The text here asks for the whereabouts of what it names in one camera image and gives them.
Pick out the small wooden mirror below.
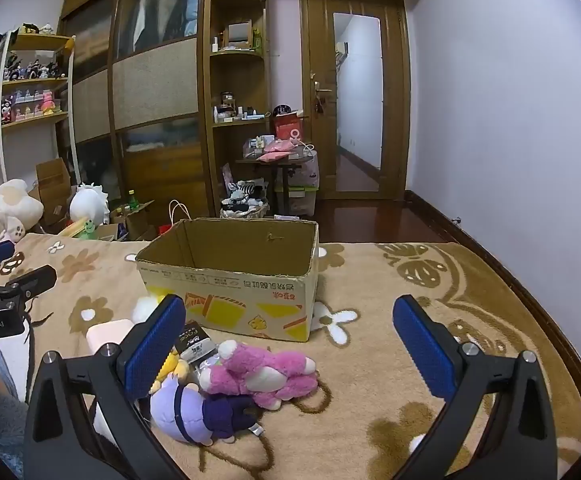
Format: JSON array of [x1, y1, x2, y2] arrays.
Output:
[[223, 21, 251, 51]]

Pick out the white rack with wooden shelves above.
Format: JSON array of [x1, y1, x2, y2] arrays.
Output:
[[0, 30, 78, 186]]

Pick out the clear storage bin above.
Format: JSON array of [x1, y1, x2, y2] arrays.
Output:
[[274, 152, 320, 218]]

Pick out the person's grey clothing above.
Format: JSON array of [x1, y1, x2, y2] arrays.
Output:
[[0, 342, 30, 480]]

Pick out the red paper bag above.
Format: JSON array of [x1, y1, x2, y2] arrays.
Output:
[[270, 112, 304, 143]]

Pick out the rows of small figures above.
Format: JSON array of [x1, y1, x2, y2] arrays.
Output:
[[0, 57, 68, 126]]

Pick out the printed cardboard box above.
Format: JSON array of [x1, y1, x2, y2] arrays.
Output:
[[135, 217, 320, 343]]

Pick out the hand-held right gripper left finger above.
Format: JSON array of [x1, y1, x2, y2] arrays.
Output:
[[23, 294, 187, 480]]

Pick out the basket of striped socks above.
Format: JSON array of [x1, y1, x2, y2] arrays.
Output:
[[219, 180, 271, 220]]

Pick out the black cord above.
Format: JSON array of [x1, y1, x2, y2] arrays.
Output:
[[20, 305, 55, 377]]

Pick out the cream plush dog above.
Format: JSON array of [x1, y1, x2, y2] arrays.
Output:
[[0, 178, 45, 246]]

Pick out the black tissue packet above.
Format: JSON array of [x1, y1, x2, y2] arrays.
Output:
[[174, 322, 216, 363]]

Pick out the cardboard box with bottles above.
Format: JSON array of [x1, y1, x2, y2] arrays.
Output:
[[110, 200, 158, 242]]

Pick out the yellow plush toy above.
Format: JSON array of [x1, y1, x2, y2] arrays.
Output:
[[149, 350, 191, 393]]

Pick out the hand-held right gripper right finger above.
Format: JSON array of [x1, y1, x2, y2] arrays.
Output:
[[392, 295, 557, 480]]

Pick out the pink plush bear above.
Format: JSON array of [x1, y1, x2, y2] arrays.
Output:
[[198, 340, 320, 411]]

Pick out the pale pink soft pad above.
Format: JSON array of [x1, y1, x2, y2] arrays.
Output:
[[86, 319, 136, 356]]

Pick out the green frog toy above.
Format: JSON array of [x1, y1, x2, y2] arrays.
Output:
[[60, 217, 98, 240]]

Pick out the purple plush doll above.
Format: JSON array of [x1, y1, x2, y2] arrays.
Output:
[[149, 377, 264, 447]]

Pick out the small wooden table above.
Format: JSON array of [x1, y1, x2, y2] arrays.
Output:
[[235, 152, 314, 218]]

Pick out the white spiky plush toy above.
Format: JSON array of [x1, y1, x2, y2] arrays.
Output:
[[69, 182, 110, 226]]

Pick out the wooden corner shelf unit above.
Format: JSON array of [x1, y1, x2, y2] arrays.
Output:
[[205, 0, 271, 216]]

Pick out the white fluffy plush toy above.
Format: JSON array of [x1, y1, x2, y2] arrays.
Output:
[[131, 296, 164, 323]]

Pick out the open brown cardboard box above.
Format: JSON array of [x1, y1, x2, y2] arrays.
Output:
[[30, 157, 78, 233]]

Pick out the brass door handle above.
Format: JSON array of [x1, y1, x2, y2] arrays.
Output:
[[313, 72, 332, 111]]

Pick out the wooden sliding door wardrobe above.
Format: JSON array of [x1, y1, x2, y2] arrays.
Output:
[[58, 0, 211, 221]]

